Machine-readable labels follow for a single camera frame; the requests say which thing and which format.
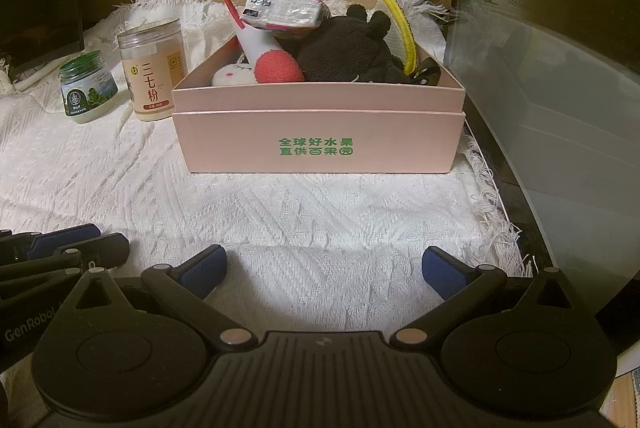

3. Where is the black plush toy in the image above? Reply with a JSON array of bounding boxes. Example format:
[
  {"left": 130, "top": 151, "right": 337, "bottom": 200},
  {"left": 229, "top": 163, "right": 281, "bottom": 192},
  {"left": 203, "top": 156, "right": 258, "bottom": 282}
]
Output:
[{"left": 296, "top": 3, "right": 414, "bottom": 84}]

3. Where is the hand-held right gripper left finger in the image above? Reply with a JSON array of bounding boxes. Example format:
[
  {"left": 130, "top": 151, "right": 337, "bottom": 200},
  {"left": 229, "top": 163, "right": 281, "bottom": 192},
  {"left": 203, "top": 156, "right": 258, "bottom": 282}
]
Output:
[{"left": 74, "top": 245, "right": 254, "bottom": 352}]

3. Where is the glass-sided computer case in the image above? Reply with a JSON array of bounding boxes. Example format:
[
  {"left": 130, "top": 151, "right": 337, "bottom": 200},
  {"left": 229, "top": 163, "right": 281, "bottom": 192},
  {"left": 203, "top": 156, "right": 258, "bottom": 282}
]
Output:
[{"left": 442, "top": 0, "right": 640, "bottom": 359}]

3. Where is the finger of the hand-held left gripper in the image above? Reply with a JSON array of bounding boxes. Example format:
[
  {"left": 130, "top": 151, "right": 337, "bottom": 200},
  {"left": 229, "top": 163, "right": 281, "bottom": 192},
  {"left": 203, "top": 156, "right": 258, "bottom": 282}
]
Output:
[
  {"left": 0, "top": 232, "right": 131, "bottom": 302},
  {"left": 0, "top": 223, "right": 103, "bottom": 267}
]

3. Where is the black clip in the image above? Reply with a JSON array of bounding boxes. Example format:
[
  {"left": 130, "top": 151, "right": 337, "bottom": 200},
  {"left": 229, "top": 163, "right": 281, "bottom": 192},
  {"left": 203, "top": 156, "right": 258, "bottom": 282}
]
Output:
[{"left": 407, "top": 57, "right": 444, "bottom": 87}]

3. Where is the white woven blanket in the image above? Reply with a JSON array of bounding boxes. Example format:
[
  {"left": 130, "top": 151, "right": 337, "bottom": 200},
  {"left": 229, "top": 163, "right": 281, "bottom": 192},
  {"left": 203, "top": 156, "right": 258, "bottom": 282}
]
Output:
[{"left": 0, "top": 0, "right": 537, "bottom": 376}]

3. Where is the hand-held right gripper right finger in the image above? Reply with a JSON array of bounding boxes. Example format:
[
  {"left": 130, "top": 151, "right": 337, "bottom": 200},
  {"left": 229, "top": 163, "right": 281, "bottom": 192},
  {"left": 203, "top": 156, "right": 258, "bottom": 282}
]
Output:
[{"left": 391, "top": 245, "right": 577, "bottom": 351}]

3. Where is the tissue packet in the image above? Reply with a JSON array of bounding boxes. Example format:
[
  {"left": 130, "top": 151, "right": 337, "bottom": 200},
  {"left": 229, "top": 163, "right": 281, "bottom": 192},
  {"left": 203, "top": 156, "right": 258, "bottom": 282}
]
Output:
[{"left": 239, "top": 0, "right": 331, "bottom": 32}]

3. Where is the clear jar of white powder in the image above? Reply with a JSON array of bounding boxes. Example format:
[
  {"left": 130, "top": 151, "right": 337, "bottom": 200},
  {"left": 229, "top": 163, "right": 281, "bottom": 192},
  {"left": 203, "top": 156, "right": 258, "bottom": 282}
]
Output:
[{"left": 116, "top": 18, "right": 187, "bottom": 123}]

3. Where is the yellow-rimmed white mesh pouch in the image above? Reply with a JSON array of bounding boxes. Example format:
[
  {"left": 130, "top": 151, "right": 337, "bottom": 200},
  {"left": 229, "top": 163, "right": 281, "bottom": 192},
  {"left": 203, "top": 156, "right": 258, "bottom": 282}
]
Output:
[{"left": 376, "top": 0, "right": 421, "bottom": 77}]

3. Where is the green-lidded glass jar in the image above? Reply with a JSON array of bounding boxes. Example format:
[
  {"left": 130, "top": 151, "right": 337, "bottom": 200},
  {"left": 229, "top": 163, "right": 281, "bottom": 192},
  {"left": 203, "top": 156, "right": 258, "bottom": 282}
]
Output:
[{"left": 58, "top": 50, "right": 120, "bottom": 125}]

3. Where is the white plush with face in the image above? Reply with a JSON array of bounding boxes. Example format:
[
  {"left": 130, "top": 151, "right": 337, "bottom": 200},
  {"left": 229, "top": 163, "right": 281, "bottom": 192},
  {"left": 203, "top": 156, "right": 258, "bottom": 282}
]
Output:
[{"left": 211, "top": 57, "right": 259, "bottom": 87}]

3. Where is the pink cardboard box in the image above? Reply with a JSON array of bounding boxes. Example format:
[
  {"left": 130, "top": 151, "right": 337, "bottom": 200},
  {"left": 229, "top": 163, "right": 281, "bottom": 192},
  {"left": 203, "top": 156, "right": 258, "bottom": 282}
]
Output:
[{"left": 171, "top": 34, "right": 467, "bottom": 175}]

